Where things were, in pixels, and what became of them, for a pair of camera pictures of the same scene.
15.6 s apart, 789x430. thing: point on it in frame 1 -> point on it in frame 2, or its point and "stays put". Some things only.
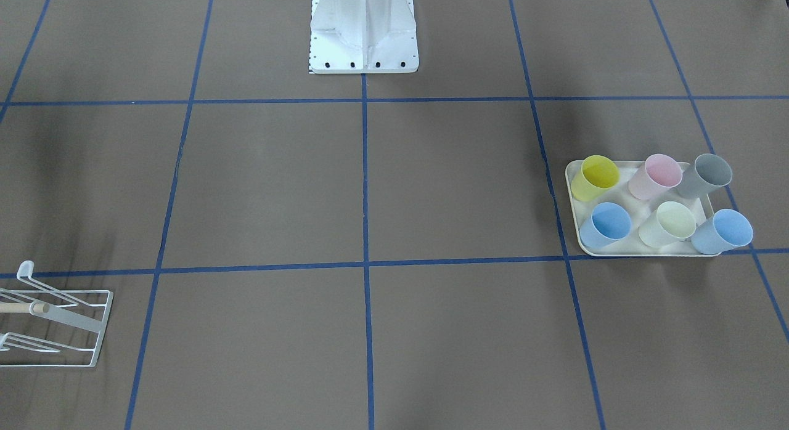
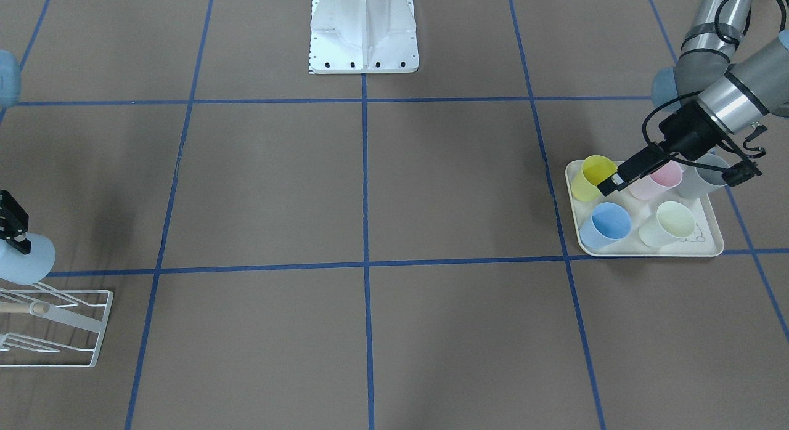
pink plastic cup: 659,174 stays put
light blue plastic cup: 727,231 -> 28,269
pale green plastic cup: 674,222 stays put
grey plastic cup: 709,174 stays put
